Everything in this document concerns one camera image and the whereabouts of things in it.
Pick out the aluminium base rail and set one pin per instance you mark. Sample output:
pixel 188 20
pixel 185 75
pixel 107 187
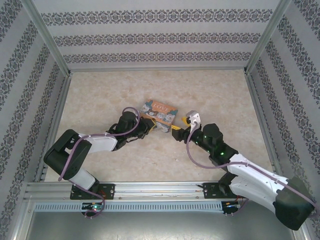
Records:
pixel 155 190

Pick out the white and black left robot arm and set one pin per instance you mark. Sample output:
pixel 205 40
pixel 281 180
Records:
pixel 97 143

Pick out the grey metal sheet panel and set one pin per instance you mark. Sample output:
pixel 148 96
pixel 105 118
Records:
pixel 162 226

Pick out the aluminium frame post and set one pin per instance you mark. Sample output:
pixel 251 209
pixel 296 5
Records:
pixel 268 35
pixel 45 35

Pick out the orange LOVE picture book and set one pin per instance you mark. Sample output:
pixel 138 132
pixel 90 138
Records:
pixel 162 112

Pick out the aluminium side rail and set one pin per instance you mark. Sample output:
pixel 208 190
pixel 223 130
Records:
pixel 53 120
pixel 265 125

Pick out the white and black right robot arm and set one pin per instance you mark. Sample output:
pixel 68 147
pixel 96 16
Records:
pixel 255 182

